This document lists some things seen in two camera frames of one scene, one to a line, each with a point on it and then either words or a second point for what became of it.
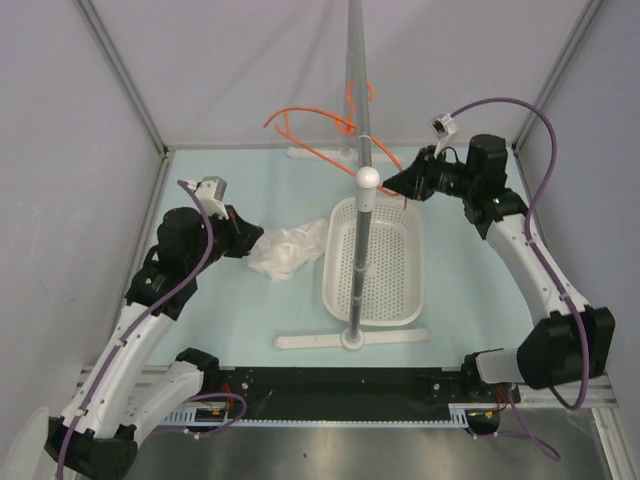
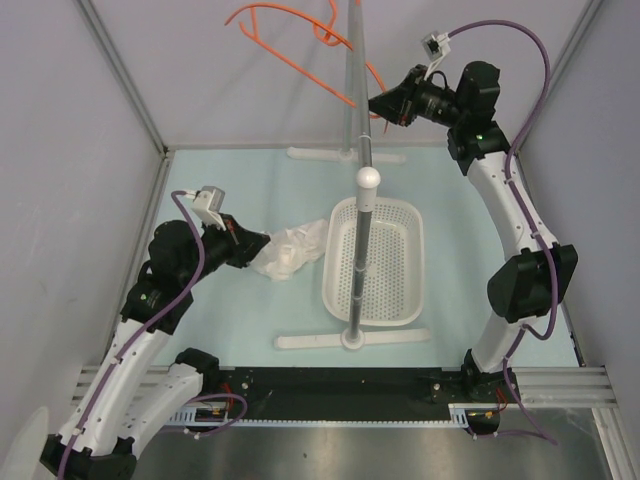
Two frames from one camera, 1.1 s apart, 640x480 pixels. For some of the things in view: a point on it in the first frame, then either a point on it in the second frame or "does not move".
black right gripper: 415,182 to 400,104
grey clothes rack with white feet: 356,146 does not move
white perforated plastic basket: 394,278 does not move
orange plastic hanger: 347,126 to 325,31
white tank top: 278,252 does not move
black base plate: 342,394 does not move
